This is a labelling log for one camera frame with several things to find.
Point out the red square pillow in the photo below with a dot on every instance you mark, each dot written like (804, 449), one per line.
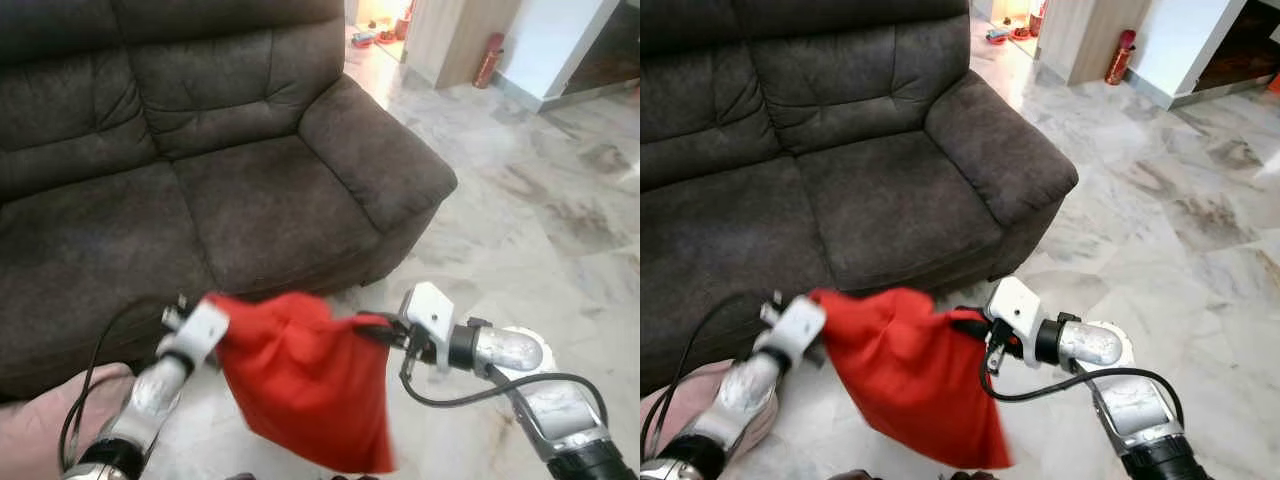
(300, 380)
(900, 370)

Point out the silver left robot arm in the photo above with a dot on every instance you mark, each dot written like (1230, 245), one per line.
(745, 390)
(150, 395)

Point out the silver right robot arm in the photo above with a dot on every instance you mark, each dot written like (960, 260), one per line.
(510, 350)
(1090, 342)

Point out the brown fabric sofa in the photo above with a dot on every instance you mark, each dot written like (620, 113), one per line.
(200, 150)
(850, 150)

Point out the small red bowl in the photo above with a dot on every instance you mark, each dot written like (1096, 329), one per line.
(997, 37)
(363, 40)

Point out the red metal canister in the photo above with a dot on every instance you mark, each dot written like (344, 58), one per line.
(489, 60)
(1120, 58)

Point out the light wooden cabinet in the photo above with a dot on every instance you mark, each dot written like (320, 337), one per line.
(450, 35)
(1085, 35)

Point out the small red jar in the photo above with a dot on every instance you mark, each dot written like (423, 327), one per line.
(1036, 20)
(404, 22)

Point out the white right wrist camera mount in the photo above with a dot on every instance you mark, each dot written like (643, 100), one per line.
(1015, 305)
(430, 310)

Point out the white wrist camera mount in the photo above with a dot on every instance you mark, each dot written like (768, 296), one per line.
(1015, 305)
(200, 330)
(800, 325)
(430, 310)

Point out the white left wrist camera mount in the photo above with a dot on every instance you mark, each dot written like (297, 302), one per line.
(800, 325)
(200, 330)

